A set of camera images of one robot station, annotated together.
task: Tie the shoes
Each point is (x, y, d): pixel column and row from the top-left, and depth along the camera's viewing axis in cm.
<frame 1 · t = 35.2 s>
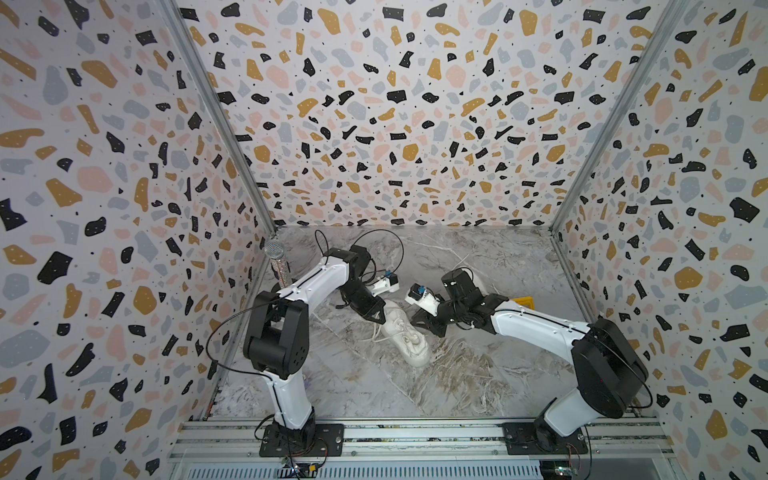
left hand: (384, 319, 85), fingers closed
right hand: (413, 320, 83), fingers closed
white left sneaker: (403, 336, 87), point 7 cm above the table

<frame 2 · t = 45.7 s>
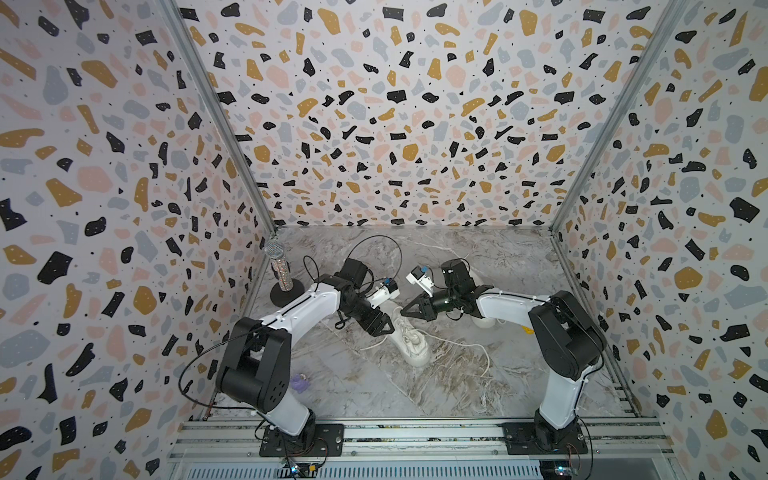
left hand: (389, 321, 86), fingers open
right hand: (404, 314, 85), fingers closed
the named things where they were.

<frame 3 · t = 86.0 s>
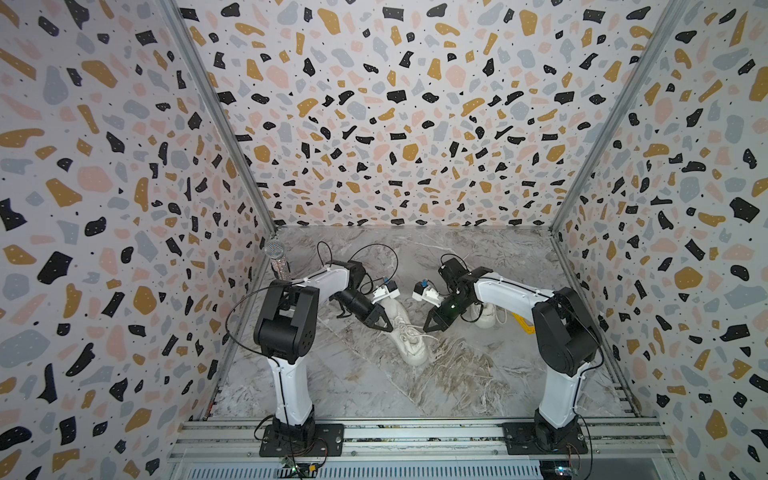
left hand: (390, 328, 87), fingers closed
right hand: (426, 329, 88), fingers closed
the named things where they were.

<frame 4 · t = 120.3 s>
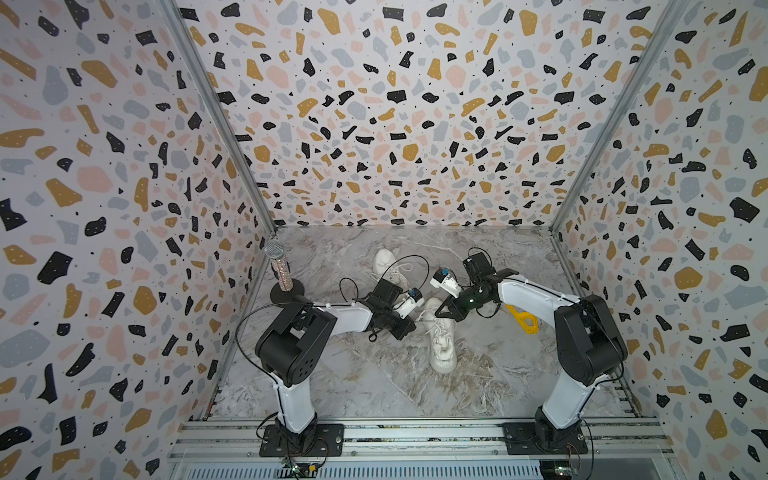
left hand: (416, 325, 93), fingers closed
right hand: (439, 312, 90), fingers closed
white left sneaker: (387, 268, 108), point 3 cm above the table
white right sneaker: (443, 357, 84), point 6 cm above the table

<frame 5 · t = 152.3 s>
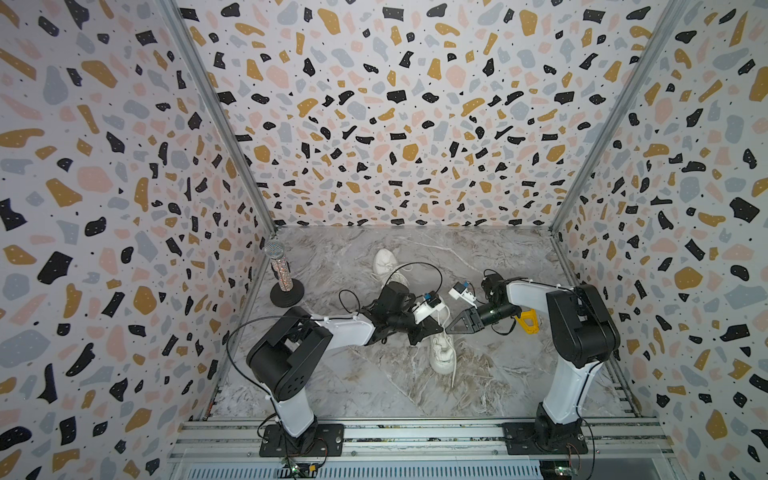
left hand: (443, 327, 84), fingers closed
right hand: (450, 333, 85), fingers closed
the named things where they were.

